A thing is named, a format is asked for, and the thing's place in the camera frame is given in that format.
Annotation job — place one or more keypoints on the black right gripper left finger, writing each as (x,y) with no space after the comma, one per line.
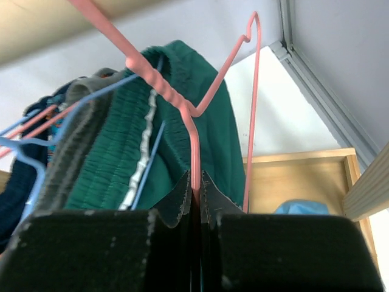
(104,250)

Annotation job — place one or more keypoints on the grey shorts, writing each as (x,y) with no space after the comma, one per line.
(71,151)

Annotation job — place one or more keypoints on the green shorts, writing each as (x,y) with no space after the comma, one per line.
(104,177)

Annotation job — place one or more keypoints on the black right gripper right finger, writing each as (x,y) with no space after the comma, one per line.
(253,252)

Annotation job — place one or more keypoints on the patterned orange blue shorts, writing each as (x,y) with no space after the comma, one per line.
(59,100)

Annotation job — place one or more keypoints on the wooden clothes rack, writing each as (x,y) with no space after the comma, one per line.
(287,150)

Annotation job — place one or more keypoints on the navy blue shorts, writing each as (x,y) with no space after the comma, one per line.
(21,180)

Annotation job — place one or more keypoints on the light blue cloth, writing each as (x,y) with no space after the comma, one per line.
(302,207)

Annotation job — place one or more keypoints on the light blue wire hanger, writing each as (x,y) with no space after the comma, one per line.
(143,165)

